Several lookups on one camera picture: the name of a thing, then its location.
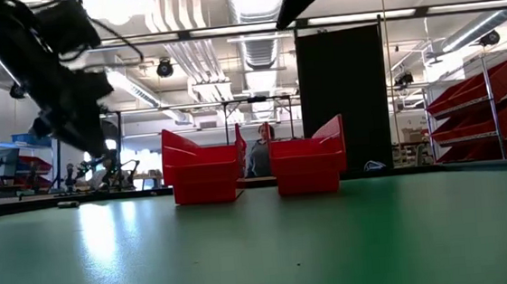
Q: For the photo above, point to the red background bin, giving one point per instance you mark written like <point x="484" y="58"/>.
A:
<point x="35" y="163"/>

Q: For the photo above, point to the silver Energizer battery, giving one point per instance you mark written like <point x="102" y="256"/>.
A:
<point x="68" y="204"/>

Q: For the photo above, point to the white rectangular air duct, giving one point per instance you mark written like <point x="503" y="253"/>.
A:
<point x="136" y="90"/>

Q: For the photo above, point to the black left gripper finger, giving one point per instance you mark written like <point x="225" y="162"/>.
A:
<point x="39" y="127"/>
<point x="80" y="133"/>

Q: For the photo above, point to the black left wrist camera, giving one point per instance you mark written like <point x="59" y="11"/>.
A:
<point x="67" y="25"/>

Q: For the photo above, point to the red plastic bin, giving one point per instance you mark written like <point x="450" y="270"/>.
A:
<point x="310" y="169"/>
<point x="202" y="178"/>

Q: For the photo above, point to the black ceiling camera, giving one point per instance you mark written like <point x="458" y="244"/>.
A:
<point x="164" y="68"/>
<point x="16" y="92"/>
<point x="404" y="80"/>
<point x="490" y="38"/>

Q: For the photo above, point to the black overhead frame beam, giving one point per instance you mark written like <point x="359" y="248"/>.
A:
<point x="361" y="17"/>

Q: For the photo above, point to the grey computer monitor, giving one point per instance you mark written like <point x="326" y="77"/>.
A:
<point x="3" y="162"/>

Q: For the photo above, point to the black aluminium table frame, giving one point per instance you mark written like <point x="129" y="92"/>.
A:
<point x="14" y="207"/>

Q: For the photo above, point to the blue storage bin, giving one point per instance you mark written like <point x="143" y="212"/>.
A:
<point x="22" y="141"/>

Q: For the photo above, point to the black background robot arm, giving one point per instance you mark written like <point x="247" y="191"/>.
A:
<point x="115" y="171"/>

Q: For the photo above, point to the black table clamp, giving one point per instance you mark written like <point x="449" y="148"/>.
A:
<point x="375" y="166"/>

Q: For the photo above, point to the person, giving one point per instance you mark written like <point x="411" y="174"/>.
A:
<point x="259" y="155"/>

